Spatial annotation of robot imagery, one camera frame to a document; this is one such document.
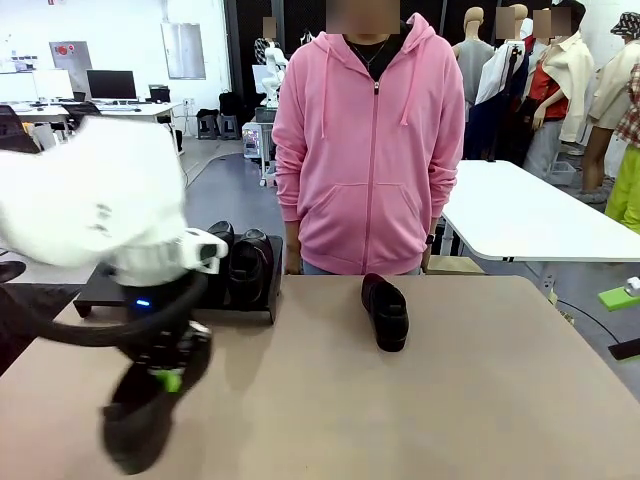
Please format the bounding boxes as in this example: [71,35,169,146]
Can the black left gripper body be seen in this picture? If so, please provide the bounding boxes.
[115,279,214,374]

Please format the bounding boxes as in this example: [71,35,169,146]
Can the person's left forearm pink sleeve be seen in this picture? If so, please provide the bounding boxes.
[428,149,462,236]

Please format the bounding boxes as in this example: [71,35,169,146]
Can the person's right forearm pink sleeve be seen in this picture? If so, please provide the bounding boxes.
[272,149,306,226]

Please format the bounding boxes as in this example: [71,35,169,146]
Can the black shoe stand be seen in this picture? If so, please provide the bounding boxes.
[73,262,131,319]
[192,233,285,325]

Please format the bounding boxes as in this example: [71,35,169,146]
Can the person's right hand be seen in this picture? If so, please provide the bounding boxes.
[284,223,303,275]

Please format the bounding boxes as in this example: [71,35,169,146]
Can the lime green trousers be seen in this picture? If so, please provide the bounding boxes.
[604,147,640,236]

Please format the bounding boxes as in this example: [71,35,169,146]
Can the white table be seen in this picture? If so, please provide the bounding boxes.
[439,159,640,264]

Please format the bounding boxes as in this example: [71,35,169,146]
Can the white plastic basket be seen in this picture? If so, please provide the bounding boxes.
[547,159,581,186]

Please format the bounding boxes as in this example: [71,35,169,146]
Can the black rounded object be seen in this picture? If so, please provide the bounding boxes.
[0,259,27,285]

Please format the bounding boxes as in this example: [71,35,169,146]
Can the black cloth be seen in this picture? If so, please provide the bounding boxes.
[0,282,84,374]

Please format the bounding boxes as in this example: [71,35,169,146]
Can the brown cardboard box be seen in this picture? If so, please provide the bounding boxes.
[427,254,486,275]

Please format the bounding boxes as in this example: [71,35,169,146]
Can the white office desk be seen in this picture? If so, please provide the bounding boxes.
[0,101,184,151]

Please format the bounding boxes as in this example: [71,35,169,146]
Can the computer case with lights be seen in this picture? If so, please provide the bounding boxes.
[241,124,274,160]

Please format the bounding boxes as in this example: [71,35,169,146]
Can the black backpack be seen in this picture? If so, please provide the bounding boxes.
[218,89,246,119]

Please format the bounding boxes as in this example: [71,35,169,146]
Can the black computer monitor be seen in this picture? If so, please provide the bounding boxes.
[86,69,138,101]

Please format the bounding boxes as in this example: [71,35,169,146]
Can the mannequin in cream jacket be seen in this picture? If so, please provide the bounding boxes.
[522,0,596,171]

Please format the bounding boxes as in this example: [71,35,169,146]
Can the white computer monitor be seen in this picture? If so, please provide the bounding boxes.
[32,68,73,100]

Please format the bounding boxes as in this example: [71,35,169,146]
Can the mannequin in white navy garment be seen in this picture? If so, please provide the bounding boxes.
[467,4,531,161]

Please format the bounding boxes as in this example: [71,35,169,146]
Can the grey panel with red sticker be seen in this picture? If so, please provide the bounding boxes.
[48,40,94,71]

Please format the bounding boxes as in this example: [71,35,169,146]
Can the person in pink hoodie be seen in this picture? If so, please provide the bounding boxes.
[271,12,466,276]

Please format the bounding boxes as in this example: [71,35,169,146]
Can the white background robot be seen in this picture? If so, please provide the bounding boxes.
[252,39,291,109]

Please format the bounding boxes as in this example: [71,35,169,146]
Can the mannequin in grey tank top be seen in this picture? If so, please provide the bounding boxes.
[452,5,496,121]

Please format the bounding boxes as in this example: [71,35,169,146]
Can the thin black cable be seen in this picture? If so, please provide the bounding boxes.
[553,298,617,344]

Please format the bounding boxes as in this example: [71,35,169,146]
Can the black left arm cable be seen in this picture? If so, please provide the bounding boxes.
[0,269,210,351]

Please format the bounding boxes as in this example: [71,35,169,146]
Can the framed wall whiteboard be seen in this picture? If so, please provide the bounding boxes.
[160,22,207,80]

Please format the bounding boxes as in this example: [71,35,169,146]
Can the thin cross necklace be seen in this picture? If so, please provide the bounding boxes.
[349,42,389,71]

